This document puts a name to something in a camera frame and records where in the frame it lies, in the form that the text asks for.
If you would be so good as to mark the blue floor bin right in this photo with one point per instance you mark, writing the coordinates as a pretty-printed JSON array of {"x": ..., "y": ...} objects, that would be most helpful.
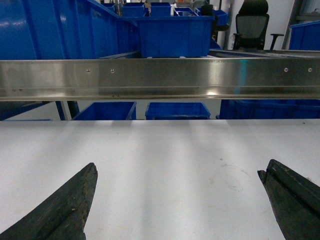
[{"x": 249, "y": 109}]

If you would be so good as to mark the blue bin far right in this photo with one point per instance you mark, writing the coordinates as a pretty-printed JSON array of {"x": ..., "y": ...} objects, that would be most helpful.
[{"x": 305, "y": 36}]

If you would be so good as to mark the large blue bin left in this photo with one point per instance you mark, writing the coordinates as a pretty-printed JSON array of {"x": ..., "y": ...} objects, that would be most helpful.
[{"x": 63, "y": 30}]

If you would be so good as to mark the blue floor bin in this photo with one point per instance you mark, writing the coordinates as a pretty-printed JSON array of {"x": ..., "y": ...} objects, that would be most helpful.
[
  {"x": 249, "y": 109},
  {"x": 177, "y": 111},
  {"x": 108, "y": 111}
]

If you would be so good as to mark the stainless steel shelf rail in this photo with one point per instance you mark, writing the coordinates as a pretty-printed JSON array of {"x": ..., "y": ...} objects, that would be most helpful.
[{"x": 160, "y": 78}]

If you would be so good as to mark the blue bin on shelf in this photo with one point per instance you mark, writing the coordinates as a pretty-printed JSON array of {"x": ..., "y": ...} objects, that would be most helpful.
[{"x": 174, "y": 36}]

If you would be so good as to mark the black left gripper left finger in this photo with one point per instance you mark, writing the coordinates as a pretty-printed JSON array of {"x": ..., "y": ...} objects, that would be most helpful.
[{"x": 63, "y": 215}]

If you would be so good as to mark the blue floor bin middle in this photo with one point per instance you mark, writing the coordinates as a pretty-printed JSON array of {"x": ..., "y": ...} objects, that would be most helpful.
[{"x": 177, "y": 111}]

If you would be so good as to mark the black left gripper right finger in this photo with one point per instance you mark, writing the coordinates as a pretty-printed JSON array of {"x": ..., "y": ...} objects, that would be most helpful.
[{"x": 294, "y": 199}]

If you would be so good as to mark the black mesh office chair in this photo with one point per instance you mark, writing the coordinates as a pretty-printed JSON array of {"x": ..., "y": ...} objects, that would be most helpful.
[{"x": 251, "y": 25}]

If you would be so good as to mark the blue floor bin left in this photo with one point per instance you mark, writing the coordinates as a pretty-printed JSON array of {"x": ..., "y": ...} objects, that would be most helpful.
[{"x": 108, "y": 111}]

